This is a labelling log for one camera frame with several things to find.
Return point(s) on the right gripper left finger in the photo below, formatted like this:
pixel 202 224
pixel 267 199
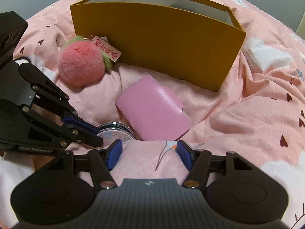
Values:
pixel 102 161

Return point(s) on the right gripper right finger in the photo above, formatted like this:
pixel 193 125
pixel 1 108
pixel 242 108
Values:
pixel 197 162

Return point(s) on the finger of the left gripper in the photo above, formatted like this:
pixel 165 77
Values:
pixel 82 136
pixel 77 121

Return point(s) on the glitter round compact mirror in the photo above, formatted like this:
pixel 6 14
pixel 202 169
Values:
pixel 112 131

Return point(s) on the pink fluffy peach plush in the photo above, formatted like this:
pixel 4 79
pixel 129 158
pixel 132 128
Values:
pixel 81 63

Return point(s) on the pink card wallet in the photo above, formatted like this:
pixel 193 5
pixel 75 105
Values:
pixel 153 111

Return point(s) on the pink paper tag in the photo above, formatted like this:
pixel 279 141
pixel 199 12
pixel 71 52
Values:
pixel 103 44

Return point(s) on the pink patterned bed sheet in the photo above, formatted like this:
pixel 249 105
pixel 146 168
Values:
pixel 258 111

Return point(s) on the yellow cardboard box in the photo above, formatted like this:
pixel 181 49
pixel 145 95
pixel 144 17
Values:
pixel 193 40

